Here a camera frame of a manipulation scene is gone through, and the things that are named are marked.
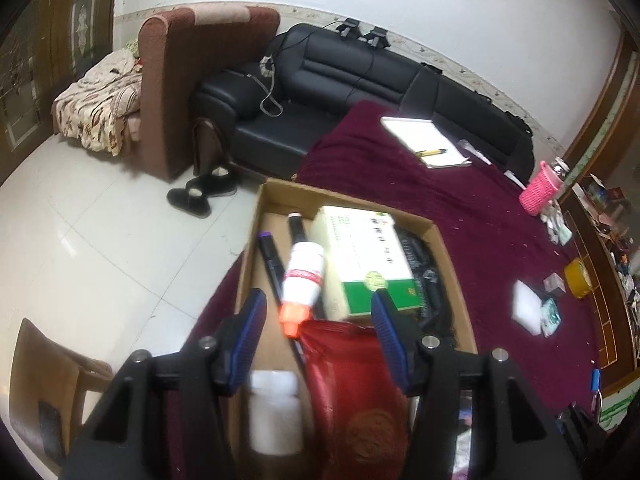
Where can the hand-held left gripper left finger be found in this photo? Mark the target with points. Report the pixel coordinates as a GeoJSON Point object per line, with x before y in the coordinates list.
{"type": "Point", "coordinates": [250, 321]}

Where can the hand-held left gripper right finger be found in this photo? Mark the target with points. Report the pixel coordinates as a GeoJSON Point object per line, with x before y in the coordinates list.
{"type": "Point", "coordinates": [388, 331]}

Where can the white bottle with orange cap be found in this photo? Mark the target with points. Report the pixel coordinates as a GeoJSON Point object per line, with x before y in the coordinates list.
{"type": "Point", "coordinates": [302, 280]}

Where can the red foil packet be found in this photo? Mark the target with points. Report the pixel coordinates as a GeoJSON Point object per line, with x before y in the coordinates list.
{"type": "Point", "coordinates": [360, 400]}

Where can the white plastic bottle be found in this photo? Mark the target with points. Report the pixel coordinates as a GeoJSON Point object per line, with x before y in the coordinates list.
{"type": "Point", "coordinates": [276, 410]}

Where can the cardboard box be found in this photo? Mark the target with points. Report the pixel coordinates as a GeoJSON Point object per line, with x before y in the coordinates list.
{"type": "Point", "coordinates": [270, 230]}

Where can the blue lighter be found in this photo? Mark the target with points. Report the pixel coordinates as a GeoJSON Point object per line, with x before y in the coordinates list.
{"type": "Point", "coordinates": [595, 380]}

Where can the green and white carton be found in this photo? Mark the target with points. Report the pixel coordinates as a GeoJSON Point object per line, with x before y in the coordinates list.
{"type": "Point", "coordinates": [360, 260]}

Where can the teal printed packet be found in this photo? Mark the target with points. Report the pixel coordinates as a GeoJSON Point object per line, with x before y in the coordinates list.
{"type": "Point", "coordinates": [551, 316]}

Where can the black slipper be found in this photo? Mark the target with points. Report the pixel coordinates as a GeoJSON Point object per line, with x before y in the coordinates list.
{"type": "Point", "coordinates": [190, 204]}
{"type": "Point", "coordinates": [215, 182]}

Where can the maroon tablecloth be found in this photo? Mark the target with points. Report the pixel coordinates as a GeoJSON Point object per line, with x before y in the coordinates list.
{"type": "Point", "coordinates": [480, 220]}

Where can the small grey box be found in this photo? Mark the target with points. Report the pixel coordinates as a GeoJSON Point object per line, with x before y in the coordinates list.
{"type": "Point", "coordinates": [554, 282]}

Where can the yellow tape roll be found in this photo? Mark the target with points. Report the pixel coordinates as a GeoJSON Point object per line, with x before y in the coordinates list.
{"type": "Point", "coordinates": [580, 277]}

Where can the yellow pen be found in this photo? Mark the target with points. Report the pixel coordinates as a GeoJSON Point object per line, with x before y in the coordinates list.
{"type": "Point", "coordinates": [431, 152]}

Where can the wooden shelf cabinet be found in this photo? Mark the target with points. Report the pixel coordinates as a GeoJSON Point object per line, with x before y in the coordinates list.
{"type": "Point", "coordinates": [615, 240]}

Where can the pale green packet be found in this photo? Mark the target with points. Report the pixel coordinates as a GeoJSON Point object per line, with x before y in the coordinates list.
{"type": "Point", "coordinates": [564, 234]}

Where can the white notebook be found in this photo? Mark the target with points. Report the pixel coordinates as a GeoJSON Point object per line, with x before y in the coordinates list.
{"type": "Point", "coordinates": [425, 137]}

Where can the pink woven basket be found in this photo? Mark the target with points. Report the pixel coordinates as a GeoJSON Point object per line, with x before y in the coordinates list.
{"type": "Point", "coordinates": [540, 192]}

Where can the wooden stool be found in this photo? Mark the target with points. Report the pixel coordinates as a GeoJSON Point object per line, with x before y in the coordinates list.
{"type": "Point", "coordinates": [45, 370]}

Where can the black leather sofa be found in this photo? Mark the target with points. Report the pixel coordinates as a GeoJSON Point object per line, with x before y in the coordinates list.
{"type": "Point", "coordinates": [320, 95]}

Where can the brown armchair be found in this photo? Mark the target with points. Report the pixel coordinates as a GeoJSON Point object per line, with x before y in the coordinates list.
{"type": "Point", "coordinates": [195, 70]}

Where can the floral blanket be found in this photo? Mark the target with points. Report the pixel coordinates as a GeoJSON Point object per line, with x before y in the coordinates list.
{"type": "Point", "coordinates": [97, 105]}

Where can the black device on sofa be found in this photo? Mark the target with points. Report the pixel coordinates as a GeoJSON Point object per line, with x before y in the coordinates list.
{"type": "Point", "coordinates": [347, 29]}
{"type": "Point", "coordinates": [375, 38]}

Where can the wooden door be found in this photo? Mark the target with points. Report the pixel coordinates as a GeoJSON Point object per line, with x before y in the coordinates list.
{"type": "Point", "coordinates": [45, 50]}

